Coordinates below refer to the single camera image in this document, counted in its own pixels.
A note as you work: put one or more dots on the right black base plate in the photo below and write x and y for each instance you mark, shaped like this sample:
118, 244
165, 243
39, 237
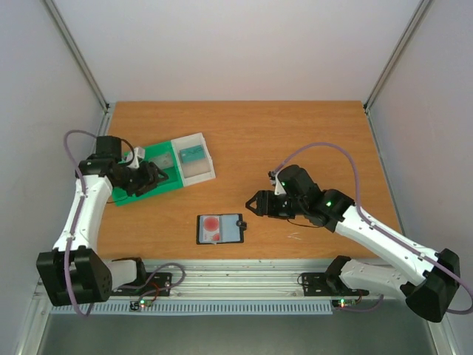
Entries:
315, 284

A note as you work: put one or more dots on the grey slotted cable duct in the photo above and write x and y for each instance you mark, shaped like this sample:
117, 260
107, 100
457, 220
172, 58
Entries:
174, 308

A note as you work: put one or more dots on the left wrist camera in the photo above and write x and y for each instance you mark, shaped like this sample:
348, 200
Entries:
133, 158

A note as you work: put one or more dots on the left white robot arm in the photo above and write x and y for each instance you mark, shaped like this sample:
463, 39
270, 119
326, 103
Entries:
96, 177

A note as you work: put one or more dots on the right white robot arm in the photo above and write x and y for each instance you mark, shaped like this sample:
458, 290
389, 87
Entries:
425, 279

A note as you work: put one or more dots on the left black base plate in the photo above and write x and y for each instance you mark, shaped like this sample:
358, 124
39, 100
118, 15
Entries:
160, 280

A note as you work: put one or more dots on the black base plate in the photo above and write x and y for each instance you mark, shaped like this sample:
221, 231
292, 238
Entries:
315, 284
160, 280

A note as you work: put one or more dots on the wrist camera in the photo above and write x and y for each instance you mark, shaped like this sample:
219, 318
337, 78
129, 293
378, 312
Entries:
276, 183
133, 158

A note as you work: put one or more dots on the right frame post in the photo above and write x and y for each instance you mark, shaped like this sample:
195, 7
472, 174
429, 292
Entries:
408, 33

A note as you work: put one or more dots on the teal credit card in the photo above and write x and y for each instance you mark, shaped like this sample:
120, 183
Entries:
192, 154

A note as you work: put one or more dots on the frame post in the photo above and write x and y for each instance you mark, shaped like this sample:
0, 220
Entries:
408, 33
55, 14

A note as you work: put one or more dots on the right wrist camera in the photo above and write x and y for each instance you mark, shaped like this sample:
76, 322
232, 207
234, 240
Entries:
276, 183

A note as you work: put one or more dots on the aluminium rail frame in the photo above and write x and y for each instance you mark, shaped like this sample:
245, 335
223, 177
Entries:
229, 277

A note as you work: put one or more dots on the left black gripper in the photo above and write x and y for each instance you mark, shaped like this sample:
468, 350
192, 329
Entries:
151, 179

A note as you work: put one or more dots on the grey credit card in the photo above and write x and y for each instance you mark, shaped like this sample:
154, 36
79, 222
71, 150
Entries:
163, 161

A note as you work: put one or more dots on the left frame post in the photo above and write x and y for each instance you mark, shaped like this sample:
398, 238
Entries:
55, 14

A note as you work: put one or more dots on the green plastic tray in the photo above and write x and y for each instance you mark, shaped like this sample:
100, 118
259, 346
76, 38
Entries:
119, 196

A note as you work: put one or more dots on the black card holder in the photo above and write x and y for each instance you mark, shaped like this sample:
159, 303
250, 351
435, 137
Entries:
232, 229

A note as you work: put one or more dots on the clear plastic tray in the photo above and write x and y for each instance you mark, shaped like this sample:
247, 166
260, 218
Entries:
196, 172

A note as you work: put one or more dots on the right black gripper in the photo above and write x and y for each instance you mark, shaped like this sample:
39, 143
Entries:
265, 203

